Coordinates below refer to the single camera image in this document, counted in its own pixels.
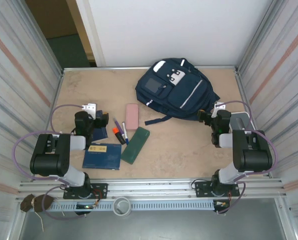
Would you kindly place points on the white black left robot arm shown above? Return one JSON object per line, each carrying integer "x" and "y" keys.
{"x": 49, "y": 160}

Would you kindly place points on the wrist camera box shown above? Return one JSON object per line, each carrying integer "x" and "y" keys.
{"x": 219, "y": 107}
{"x": 89, "y": 108}

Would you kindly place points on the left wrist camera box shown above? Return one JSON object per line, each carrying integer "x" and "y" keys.
{"x": 89, "y": 108}

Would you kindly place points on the pink pencil case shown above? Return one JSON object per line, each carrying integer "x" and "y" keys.
{"x": 132, "y": 117}

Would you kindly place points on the brown cloth bundle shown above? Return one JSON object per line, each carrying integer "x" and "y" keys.
{"x": 42, "y": 202}

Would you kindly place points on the large blue notebook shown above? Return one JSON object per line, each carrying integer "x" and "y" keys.
{"x": 102, "y": 157}

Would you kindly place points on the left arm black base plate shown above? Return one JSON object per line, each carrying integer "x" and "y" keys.
{"x": 101, "y": 188}

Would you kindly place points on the aluminium mounting rail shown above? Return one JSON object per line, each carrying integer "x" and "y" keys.
{"x": 151, "y": 186}

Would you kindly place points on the white pen blue cap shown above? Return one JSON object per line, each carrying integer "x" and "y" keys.
{"x": 125, "y": 133}

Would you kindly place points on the green pencil case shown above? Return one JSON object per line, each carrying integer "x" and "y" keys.
{"x": 135, "y": 146}

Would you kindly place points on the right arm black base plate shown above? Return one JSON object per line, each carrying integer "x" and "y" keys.
{"x": 201, "y": 187}

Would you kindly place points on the orange black highlighter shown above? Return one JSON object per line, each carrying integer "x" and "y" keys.
{"x": 119, "y": 136}

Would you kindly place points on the small electronics board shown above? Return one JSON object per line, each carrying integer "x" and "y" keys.
{"x": 222, "y": 203}
{"x": 85, "y": 206}

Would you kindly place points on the navy blue backpack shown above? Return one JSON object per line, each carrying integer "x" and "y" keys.
{"x": 178, "y": 95}

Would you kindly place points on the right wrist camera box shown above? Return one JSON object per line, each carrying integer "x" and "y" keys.
{"x": 219, "y": 107}

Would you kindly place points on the small blue notebook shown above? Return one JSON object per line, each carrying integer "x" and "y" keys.
{"x": 100, "y": 135}

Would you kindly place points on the purple marker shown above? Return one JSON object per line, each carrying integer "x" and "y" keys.
{"x": 117, "y": 124}

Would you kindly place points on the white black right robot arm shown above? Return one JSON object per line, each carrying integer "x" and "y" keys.
{"x": 253, "y": 155}

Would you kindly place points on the aluminium table edge bar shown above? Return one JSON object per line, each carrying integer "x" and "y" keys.
{"x": 113, "y": 68}

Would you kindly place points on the brown wooden door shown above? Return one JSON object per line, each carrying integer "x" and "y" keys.
{"x": 51, "y": 17}

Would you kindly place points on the white grey box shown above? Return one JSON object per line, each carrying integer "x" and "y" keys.
{"x": 238, "y": 120}

